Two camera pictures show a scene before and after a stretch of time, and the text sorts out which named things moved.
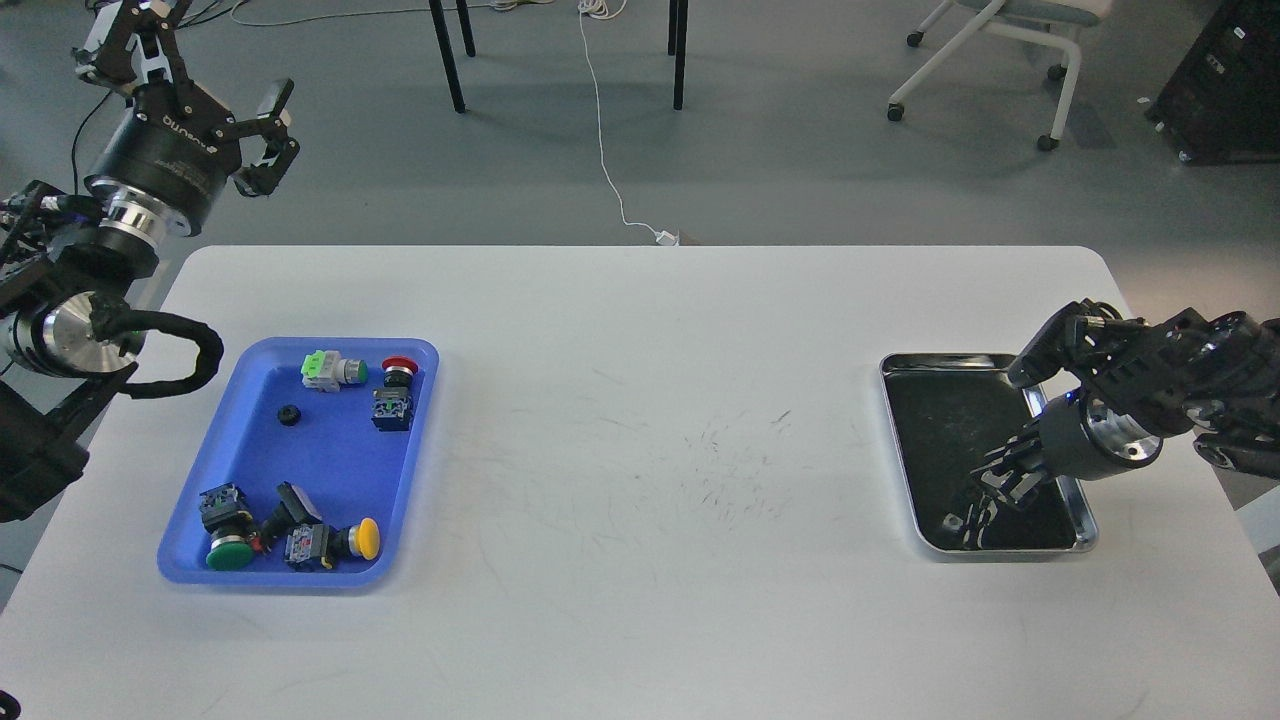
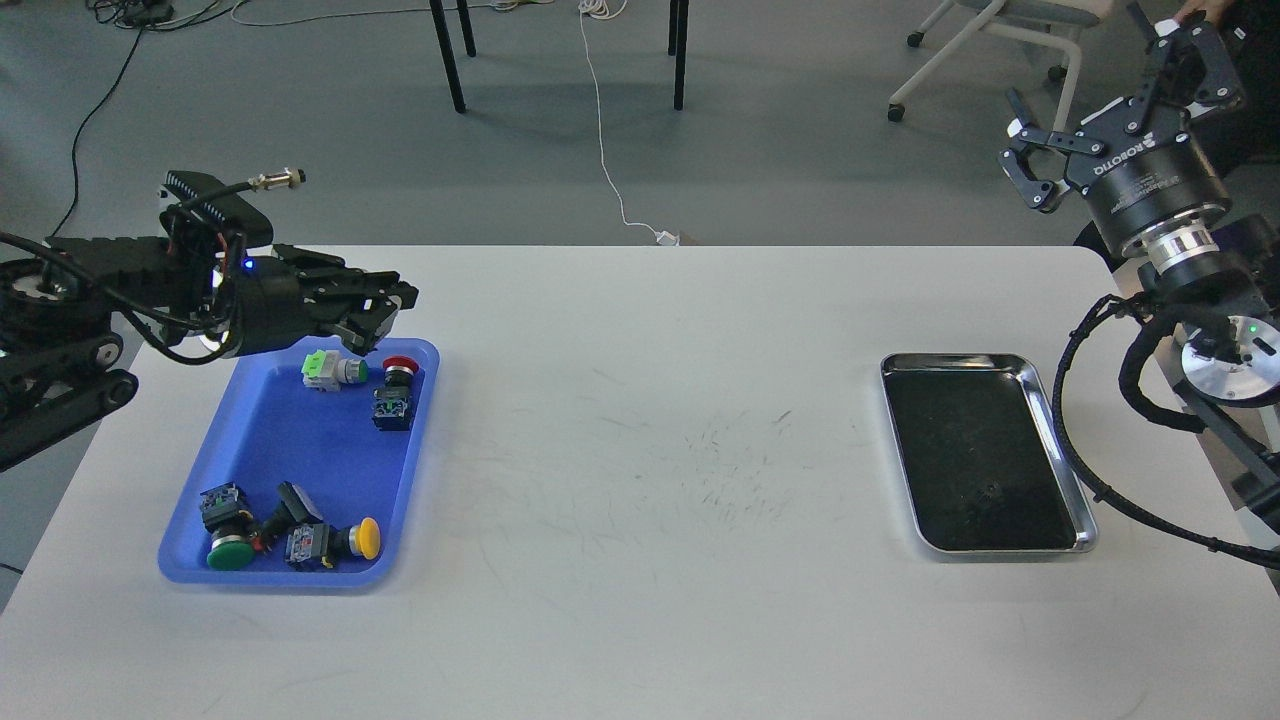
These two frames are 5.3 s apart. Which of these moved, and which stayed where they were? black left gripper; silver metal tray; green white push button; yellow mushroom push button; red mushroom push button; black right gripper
Moved: black right gripper; black left gripper
Stayed: silver metal tray; green white push button; red mushroom push button; yellow mushroom push button
